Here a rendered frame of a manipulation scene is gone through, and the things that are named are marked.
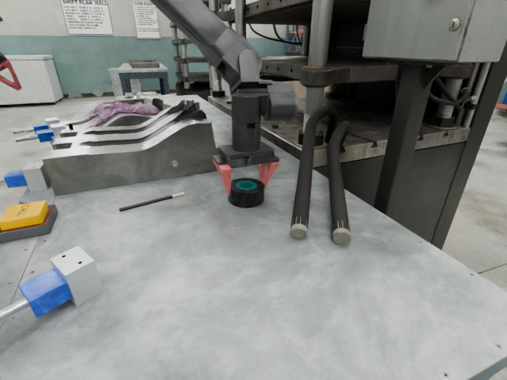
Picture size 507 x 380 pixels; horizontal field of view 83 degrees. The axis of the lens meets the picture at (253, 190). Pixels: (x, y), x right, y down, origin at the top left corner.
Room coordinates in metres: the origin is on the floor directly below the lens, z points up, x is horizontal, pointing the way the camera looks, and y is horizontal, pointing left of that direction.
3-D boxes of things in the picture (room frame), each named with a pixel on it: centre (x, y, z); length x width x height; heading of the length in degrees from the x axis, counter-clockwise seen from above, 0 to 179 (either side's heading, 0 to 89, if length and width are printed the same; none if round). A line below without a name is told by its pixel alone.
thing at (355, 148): (1.68, -0.31, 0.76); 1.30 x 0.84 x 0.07; 23
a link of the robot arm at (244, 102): (0.56, 0.01, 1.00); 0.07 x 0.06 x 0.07; 110
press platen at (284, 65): (1.66, -0.32, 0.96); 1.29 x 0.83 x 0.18; 23
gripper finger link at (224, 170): (0.55, 0.04, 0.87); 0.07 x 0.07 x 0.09; 22
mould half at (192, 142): (0.79, 0.27, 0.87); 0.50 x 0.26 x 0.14; 113
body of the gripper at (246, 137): (0.56, 0.01, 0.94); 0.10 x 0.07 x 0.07; 113
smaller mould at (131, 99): (1.52, 0.60, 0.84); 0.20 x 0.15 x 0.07; 113
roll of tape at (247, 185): (0.56, 0.02, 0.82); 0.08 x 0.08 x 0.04
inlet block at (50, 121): (0.95, 0.72, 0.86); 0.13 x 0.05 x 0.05; 130
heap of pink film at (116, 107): (1.08, 0.48, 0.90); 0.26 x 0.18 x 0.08; 130
